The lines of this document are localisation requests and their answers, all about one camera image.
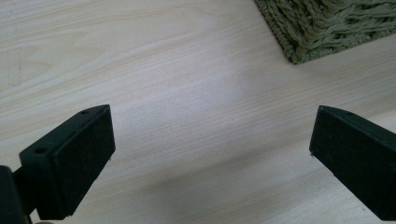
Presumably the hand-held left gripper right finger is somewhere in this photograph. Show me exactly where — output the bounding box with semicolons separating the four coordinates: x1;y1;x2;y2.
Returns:
308;105;396;222

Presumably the green shaggy mat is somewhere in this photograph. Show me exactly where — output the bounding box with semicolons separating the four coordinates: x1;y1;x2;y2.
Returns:
253;0;396;65

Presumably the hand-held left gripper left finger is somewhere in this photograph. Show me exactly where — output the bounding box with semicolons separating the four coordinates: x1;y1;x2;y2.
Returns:
12;104;117;221

